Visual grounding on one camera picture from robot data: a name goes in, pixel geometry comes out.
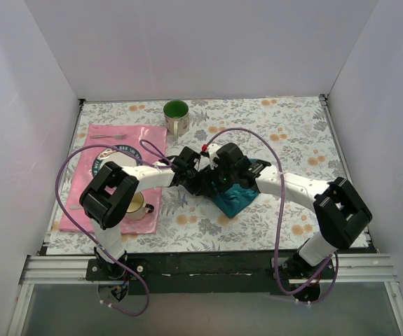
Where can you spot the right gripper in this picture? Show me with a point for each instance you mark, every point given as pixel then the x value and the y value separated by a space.
pixel 216 180

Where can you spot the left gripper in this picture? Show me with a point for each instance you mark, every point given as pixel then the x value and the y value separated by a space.
pixel 199 184

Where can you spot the teal cloth napkin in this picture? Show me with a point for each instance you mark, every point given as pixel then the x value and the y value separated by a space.
pixel 234 201

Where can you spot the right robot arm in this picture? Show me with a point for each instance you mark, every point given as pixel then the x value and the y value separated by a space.
pixel 341 213

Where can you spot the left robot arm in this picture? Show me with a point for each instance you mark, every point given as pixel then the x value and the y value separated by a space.
pixel 107 197

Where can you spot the green inside floral mug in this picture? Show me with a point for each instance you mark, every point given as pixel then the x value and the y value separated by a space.
pixel 177 118

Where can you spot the pink placemat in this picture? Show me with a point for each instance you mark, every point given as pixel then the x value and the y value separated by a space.
pixel 157 135

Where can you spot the cream enamel cup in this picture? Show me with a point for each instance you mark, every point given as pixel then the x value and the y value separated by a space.
pixel 138 208

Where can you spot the white plate blue rim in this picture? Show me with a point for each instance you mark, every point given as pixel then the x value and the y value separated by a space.
pixel 128 156

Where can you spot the silver fork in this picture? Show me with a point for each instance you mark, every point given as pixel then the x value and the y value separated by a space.
pixel 106 136

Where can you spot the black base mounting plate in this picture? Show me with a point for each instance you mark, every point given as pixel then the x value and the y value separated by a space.
pixel 206 272

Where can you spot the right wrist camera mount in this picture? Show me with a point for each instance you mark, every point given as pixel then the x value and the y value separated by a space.
pixel 210 151

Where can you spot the aluminium frame rail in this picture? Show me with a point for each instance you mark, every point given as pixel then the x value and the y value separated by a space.
pixel 83 269

